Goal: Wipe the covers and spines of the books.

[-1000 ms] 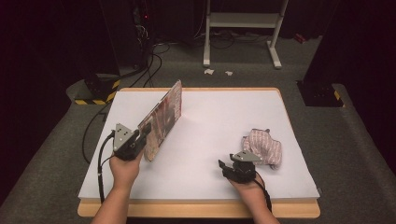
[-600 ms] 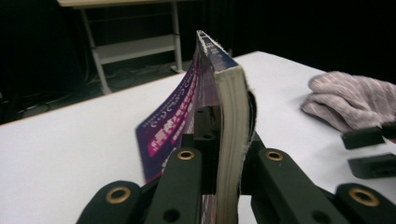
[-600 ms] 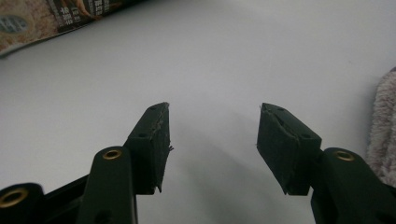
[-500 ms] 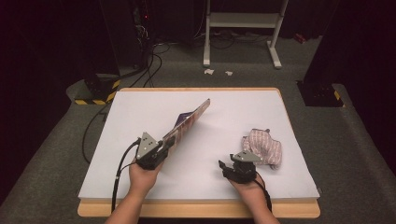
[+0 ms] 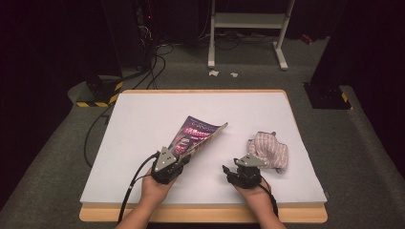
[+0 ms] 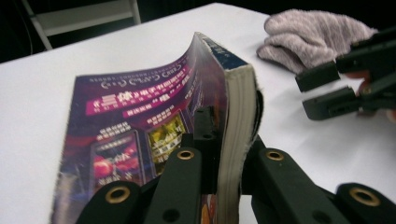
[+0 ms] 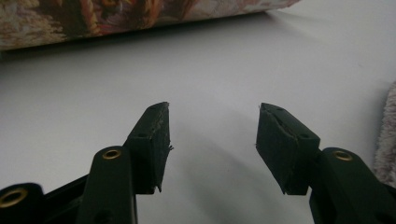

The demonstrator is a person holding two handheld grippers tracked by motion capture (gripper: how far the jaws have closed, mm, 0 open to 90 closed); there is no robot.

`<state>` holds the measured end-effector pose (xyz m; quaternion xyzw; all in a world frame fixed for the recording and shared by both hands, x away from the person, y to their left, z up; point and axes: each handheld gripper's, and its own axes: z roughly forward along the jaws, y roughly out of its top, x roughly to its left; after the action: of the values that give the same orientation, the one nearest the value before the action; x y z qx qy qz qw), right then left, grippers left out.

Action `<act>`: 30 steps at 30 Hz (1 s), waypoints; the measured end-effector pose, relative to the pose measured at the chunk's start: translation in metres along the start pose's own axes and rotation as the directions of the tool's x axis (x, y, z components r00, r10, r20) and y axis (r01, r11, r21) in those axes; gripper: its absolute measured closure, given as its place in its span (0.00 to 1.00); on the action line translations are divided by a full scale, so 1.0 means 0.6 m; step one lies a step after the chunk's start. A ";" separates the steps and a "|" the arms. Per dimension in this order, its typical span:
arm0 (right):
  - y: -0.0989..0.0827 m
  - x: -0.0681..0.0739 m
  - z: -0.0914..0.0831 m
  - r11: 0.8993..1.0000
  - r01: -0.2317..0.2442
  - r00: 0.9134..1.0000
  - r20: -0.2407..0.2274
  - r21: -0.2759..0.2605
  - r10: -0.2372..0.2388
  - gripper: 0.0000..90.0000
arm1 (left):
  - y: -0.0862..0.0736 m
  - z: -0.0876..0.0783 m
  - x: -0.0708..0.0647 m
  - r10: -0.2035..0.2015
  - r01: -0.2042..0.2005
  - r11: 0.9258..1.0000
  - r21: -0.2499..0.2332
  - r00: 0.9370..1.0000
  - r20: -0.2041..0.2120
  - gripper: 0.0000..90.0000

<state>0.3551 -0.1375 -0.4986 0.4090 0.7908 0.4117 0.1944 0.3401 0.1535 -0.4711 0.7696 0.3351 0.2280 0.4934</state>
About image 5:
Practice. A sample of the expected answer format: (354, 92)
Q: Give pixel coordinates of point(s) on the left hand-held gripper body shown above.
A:
(165, 165)

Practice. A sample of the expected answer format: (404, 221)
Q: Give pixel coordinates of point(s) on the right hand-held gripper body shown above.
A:
(250, 171)

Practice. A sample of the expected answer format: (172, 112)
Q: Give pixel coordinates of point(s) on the wooden table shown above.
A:
(203, 214)

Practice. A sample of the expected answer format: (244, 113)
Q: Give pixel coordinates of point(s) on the striped pink cloth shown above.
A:
(270, 151)

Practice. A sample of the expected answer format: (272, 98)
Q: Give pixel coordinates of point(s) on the white paper scrap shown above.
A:
(234, 75)
(213, 73)

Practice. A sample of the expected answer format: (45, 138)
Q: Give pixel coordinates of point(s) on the person's left hand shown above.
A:
(156, 192)

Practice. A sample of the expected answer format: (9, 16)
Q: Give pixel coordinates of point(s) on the person's right hand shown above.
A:
(254, 197)

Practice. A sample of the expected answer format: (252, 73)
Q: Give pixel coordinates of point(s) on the small red object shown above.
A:
(307, 39)

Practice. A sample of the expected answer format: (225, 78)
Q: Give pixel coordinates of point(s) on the dark equipment rack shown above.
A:
(133, 31)

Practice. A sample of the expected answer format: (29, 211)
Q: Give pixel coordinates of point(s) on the black yellow striped base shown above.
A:
(98, 92)
(328, 98)

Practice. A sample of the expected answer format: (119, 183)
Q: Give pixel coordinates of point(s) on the white metal stand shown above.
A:
(248, 20)

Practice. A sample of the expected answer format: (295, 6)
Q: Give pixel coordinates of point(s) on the white table mat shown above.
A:
(143, 127)

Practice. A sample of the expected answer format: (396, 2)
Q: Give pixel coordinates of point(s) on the red and purple magazine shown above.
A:
(197, 135)

